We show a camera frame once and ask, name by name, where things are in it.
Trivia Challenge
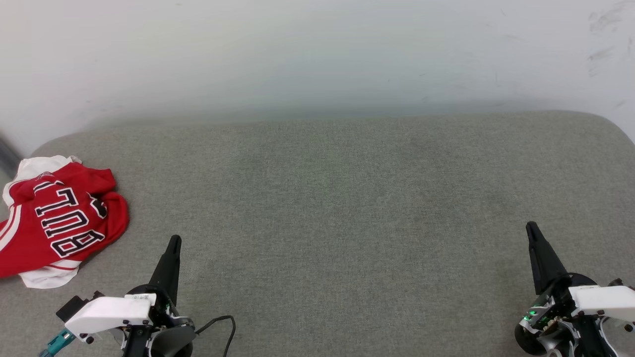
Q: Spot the red and white basketball jersey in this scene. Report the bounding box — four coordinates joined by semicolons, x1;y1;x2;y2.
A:
0;155;130;290

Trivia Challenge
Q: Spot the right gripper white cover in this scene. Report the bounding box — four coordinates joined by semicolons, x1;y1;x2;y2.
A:
515;221;635;357

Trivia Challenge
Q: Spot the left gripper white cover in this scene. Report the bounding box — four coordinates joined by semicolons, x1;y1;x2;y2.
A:
64;235;195;357

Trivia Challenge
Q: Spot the teal cable connector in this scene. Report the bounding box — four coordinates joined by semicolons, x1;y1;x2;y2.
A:
39;329;75;357

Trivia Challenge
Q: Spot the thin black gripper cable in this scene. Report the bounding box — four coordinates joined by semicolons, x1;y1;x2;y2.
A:
195;315;237;357

